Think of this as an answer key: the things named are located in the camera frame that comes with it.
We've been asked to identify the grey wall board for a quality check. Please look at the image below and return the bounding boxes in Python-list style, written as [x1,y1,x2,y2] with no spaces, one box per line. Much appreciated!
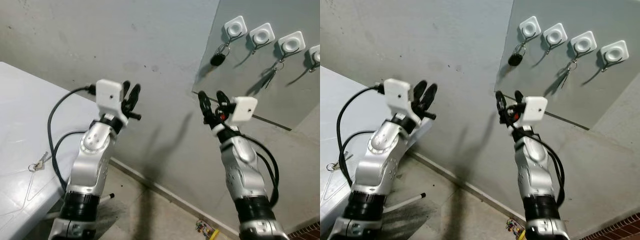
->
[494,0,640,131]
[192,0,321,132]

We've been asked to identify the small yellow toy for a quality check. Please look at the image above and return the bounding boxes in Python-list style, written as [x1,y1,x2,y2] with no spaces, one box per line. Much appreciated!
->
[196,219,220,240]
[506,217,526,240]

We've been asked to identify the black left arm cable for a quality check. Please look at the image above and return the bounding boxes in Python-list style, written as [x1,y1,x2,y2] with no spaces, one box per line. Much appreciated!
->
[47,85,99,194]
[336,84,386,187]

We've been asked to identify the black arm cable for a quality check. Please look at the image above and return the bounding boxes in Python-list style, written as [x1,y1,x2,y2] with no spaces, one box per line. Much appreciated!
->
[530,131,566,209]
[235,130,280,207]
[336,84,386,187]
[47,85,99,194]

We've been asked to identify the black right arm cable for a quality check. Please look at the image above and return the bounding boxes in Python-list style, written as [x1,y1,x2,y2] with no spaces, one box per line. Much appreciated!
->
[530,131,566,209]
[235,130,280,207]

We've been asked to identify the thin silver keys on ring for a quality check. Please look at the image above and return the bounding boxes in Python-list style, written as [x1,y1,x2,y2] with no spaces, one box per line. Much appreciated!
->
[260,60,285,90]
[560,59,579,90]

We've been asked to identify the white table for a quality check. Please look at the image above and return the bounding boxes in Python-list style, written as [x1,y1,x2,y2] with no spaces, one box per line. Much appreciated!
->
[0,61,101,240]
[320,66,432,236]

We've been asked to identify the black key fob on ring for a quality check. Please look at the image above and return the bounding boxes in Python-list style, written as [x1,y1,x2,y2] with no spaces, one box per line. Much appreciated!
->
[508,42,528,67]
[210,42,232,67]

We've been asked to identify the silver key bunch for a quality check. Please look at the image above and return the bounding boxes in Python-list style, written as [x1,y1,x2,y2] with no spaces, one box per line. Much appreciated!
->
[326,152,354,173]
[27,151,53,173]

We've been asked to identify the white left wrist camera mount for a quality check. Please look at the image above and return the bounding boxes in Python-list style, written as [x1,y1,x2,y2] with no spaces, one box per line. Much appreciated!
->
[95,79,126,124]
[383,78,412,124]

